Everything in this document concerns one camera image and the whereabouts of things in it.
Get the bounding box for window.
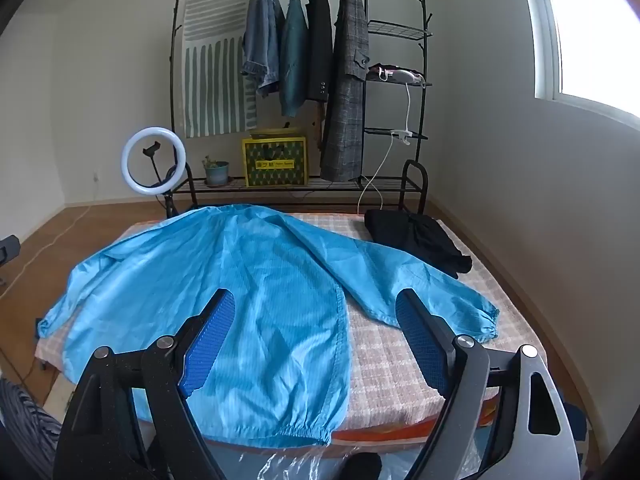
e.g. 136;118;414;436
527;0;639;129

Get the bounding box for small potted plant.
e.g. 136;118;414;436
202;155;229;188

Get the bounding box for clear plastic bag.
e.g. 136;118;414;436
206;441;424;479

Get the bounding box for zebra striped trousers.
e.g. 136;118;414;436
1;377;62;479

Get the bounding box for yellow green patterned box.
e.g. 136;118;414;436
242;132;308;188

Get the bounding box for green striped white cloth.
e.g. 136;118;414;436
181;0;257;139

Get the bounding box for hanging teal shirt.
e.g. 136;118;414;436
279;0;308;117

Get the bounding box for hanging black jacket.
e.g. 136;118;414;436
306;0;333;103

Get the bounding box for pink plaid bed blanket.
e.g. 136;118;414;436
34;210;549;443

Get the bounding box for pink white item on shelf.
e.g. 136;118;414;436
367;64;426;86

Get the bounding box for black metal clothes rack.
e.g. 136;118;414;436
169;0;430;196

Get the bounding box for white ring light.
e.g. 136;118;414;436
120;127;186;218

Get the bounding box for light blue striped coat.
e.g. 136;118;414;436
38;205;499;448

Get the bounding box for black folded garment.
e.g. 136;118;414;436
364;210;473;278

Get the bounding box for hanging grey plaid coat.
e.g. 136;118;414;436
320;0;370;182

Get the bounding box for white clip lamp cable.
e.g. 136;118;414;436
356;79;417;215

